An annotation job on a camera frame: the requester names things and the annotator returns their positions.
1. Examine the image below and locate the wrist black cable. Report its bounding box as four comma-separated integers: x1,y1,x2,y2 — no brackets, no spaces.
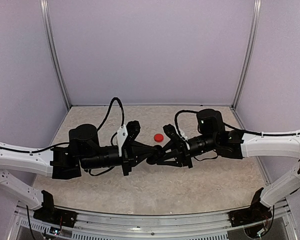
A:
174,109,200,138
97,97,126,131

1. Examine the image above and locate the left aluminium corner post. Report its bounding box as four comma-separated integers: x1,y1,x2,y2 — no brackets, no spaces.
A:
39,0,72,111

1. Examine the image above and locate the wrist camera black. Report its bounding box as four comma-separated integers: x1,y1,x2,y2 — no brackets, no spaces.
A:
126,120,141,144
163,124,180,143

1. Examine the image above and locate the red earbud charging case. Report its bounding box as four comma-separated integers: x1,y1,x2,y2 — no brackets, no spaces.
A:
154,133,164,143

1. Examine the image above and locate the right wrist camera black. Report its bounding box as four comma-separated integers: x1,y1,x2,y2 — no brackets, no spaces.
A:
163,124,180,143

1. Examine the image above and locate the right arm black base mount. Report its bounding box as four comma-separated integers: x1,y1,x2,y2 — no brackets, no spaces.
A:
228,187,272,227

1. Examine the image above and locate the right aluminium corner post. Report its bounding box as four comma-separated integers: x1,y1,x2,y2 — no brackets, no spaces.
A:
231,0,262,111

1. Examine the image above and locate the black earbud charging case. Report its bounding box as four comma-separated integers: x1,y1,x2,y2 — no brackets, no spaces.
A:
146,145,166,165

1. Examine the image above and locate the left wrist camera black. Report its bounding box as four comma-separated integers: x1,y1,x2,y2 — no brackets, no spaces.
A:
126,120,141,144

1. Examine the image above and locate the aluminium front rail frame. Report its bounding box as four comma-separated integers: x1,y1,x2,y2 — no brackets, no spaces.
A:
5,200,299,240

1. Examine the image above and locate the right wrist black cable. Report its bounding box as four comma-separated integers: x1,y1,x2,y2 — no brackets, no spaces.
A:
174,109,200,138

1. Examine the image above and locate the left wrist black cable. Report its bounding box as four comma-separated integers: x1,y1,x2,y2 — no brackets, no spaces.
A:
97,97,126,131

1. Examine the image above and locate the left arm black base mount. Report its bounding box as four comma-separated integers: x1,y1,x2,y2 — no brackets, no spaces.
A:
33,190,78,228

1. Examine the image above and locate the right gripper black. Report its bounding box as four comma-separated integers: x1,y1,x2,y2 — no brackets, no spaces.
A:
154,134,218,169

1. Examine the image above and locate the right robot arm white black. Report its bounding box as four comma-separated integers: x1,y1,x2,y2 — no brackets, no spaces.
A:
153,108,300,222

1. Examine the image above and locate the aluminium corner post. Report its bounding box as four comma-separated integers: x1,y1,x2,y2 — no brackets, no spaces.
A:
231,0,262,111
39,0,72,111

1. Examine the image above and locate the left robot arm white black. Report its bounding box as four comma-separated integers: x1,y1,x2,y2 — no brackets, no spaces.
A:
0,121,158,223

